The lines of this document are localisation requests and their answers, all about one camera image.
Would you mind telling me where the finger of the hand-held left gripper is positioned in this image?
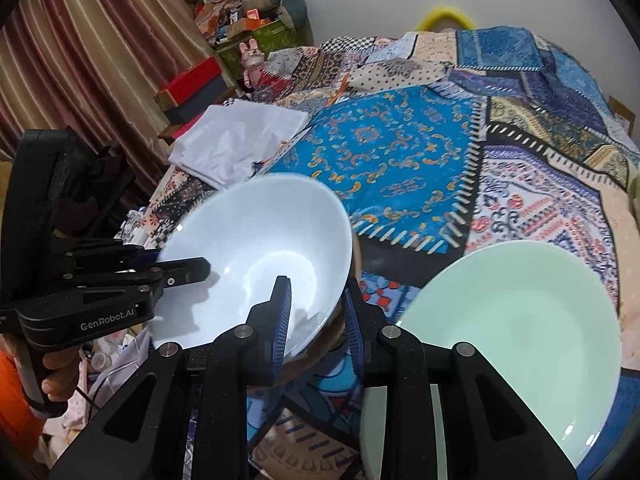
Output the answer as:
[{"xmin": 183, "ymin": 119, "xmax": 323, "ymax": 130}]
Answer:
[
  {"xmin": 120, "ymin": 247, "xmax": 161, "ymax": 269},
  {"xmin": 150, "ymin": 257, "xmax": 211, "ymax": 289}
]

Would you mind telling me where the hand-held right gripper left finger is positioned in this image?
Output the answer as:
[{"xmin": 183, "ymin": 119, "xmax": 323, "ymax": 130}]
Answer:
[{"xmin": 50, "ymin": 275, "xmax": 293, "ymax": 480}]

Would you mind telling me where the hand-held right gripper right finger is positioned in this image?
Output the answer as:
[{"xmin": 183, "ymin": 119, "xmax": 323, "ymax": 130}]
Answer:
[{"xmin": 344, "ymin": 276, "xmax": 578, "ymax": 480}]

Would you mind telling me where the white bowl with dark spots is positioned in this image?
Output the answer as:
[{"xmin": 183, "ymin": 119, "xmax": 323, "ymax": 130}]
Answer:
[{"xmin": 145, "ymin": 172, "xmax": 356, "ymax": 362}]

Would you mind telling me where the mint green plate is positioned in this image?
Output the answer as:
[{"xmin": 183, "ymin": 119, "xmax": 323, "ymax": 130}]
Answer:
[{"xmin": 360, "ymin": 240, "xmax": 623, "ymax": 476}]

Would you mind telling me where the person's left hand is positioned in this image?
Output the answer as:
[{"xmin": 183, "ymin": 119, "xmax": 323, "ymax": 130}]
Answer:
[{"xmin": 40, "ymin": 346, "xmax": 85, "ymax": 403}]

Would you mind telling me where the white cloth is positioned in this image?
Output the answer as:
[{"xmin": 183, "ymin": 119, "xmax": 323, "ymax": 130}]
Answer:
[{"xmin": 168, "ymin": 98, "xmax": 310, "ymax": 191}]

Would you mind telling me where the patchwork printed blanket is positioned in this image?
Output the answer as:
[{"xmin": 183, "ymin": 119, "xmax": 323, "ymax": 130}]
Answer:
[{"xmin": 120, "ymin": 27, "xmax": 640, "ymax": 480}]

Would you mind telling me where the red box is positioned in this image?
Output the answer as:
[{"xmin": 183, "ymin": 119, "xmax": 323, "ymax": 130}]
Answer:
[{"xmin": 156, "ymin": 57, "xmax": 222, "ymax": 109}]

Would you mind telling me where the pink bunny toy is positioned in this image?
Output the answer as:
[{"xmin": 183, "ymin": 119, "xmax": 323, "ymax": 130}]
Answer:
[{"xmin": 238, "ymin": 38, "xmax": 266, "ymax": 92}]

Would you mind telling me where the striped curtain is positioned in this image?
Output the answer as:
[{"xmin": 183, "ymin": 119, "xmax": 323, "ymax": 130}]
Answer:
[{"xmin": 0, "ymin": 0, "xmax": 223, "ymax": 196}]

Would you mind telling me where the cardboard box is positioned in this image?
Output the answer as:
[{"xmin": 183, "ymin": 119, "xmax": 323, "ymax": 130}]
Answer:
[{"xmin": 607, "ymin": 95, "xmax": 639, "ymax": 137}]

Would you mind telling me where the yellow ring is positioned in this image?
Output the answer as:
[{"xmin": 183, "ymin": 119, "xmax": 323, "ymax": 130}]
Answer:
[{"xmin": 416, "ymin": 5, "xmax": 474, "ymax": 32}]

